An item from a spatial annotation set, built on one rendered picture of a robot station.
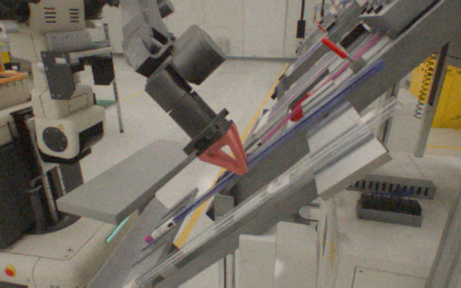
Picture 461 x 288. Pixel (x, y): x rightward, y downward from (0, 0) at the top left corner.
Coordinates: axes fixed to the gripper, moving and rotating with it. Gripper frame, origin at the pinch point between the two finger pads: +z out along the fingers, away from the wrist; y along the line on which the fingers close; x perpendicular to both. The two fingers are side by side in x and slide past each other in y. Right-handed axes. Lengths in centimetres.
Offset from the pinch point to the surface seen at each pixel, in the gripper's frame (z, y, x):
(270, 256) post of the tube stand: 13.3, -5.0, 5.1
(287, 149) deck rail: 7.9, 19.7, -2.5
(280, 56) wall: 35, 905, 64
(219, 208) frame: 8.6, 16.5, 19.1
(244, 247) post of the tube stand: 9.5, -5.1, 7.3
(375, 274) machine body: 47, 19, 2
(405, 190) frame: 50, 48, -14
